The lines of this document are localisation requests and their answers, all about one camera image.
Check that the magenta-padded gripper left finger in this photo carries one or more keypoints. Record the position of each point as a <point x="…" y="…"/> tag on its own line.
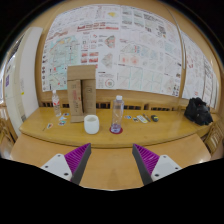
<point x="78" y="158"/>

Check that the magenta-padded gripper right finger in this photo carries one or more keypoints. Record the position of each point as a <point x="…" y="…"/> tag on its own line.
<point x="146" y="159"/>

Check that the clear plastic water bottle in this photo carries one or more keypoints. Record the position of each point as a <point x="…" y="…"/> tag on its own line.
<point x="117" y="115"/>

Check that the white ceramic cup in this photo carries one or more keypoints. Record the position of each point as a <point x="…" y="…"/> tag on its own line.
<point x="91" y="124"/>

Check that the flat round red coaster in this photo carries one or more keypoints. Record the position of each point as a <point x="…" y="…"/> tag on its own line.
<point x="120" y="131"/>

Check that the white rectangular card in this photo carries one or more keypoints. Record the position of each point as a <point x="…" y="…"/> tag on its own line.
<point x="142" y="119"/>

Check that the small dark sticker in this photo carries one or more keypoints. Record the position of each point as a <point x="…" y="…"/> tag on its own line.
<point x="135" y="119"/>

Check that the small black yellow device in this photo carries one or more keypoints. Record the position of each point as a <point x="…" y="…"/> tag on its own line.
<point x="154" y="118"/>

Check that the round blue red sticker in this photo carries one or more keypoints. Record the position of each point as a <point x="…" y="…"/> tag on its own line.
<point x="128" y="117"/>

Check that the brown cardboard box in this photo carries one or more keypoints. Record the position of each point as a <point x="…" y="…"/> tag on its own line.
<point x="81" y="90"/>

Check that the black bag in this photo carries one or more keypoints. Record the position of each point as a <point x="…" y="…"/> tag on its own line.
<point x="198" y="111"/>

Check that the wooden chair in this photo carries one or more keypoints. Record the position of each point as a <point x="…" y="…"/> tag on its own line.
<point x="215" y="138"/>
<point x="6" y="133"/>

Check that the group of wall posters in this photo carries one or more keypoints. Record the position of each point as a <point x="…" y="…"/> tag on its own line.
<point x="133" y="43"/>

